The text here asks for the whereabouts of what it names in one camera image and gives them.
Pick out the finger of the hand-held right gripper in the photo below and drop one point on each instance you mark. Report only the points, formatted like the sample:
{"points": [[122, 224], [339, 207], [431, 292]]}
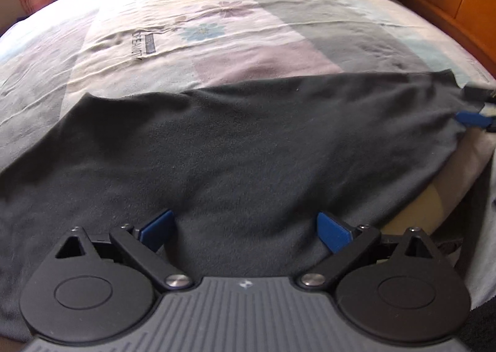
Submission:
{"points": [[480, 92], [471, 118]]}

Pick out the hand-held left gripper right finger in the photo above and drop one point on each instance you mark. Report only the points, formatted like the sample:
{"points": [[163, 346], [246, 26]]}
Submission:
{"points": [[333, 232]]}

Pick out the patchwork floral bed sheet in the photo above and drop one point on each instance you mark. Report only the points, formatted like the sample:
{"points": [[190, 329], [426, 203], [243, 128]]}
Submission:
{"points": [[271, 26]]}

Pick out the dark grey pants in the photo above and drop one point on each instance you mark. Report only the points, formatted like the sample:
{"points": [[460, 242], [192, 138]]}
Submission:
{"points": [[232, 150]]}

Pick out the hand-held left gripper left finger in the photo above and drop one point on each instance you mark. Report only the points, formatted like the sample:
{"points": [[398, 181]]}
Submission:
{"points": [[157, 230]]}

